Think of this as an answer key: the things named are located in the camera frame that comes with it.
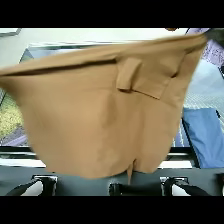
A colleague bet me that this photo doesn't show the brown garment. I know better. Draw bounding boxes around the brown garment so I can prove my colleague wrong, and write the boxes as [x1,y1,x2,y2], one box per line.
[0,32,209,185]

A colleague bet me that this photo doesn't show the blue garment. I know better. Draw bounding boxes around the blue garment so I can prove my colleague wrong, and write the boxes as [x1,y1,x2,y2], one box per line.
[182,107,224,169]

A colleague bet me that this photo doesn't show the purple patterned garment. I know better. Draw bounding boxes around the purple patterned garment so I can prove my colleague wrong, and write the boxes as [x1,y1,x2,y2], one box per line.
[185,28,224,68]

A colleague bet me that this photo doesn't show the silver frame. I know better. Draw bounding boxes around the silver frame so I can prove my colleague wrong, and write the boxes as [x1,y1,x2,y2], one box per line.
[0,145,224,197]

